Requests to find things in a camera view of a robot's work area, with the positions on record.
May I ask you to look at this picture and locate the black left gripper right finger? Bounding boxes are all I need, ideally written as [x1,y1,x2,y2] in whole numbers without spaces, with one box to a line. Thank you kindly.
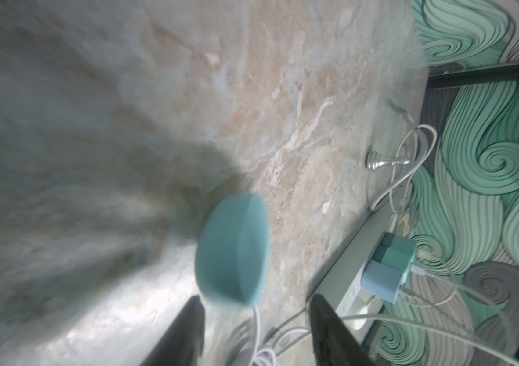
[308,294,375,366]

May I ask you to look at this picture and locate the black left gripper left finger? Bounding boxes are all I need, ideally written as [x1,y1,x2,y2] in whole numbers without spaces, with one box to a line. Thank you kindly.
[142,295,205,366]

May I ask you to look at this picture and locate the lilac charging cable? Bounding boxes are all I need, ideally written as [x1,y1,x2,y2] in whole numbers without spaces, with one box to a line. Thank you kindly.
[226,305,315,366]

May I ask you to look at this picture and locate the blue USB wall charger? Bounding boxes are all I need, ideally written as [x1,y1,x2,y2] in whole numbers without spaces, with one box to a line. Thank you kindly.
[361,261,408,303]

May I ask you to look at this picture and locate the blue earbud case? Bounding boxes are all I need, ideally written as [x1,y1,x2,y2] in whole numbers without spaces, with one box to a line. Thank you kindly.
[195,192,270,307]

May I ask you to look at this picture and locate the teal dual-port wall charger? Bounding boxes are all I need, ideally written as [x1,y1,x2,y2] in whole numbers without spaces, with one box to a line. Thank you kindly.
[380,233,418,261]

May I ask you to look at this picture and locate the cream white charger cable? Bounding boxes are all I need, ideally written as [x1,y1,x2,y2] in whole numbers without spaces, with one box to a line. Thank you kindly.
[332,264,519,366]

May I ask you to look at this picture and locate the white power strip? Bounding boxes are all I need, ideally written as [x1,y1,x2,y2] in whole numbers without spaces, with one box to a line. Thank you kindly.
[312,203,397,317]

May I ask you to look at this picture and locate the grey power strip cord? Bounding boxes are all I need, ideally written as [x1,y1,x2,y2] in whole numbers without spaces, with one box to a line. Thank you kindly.
[387,98,418,134]

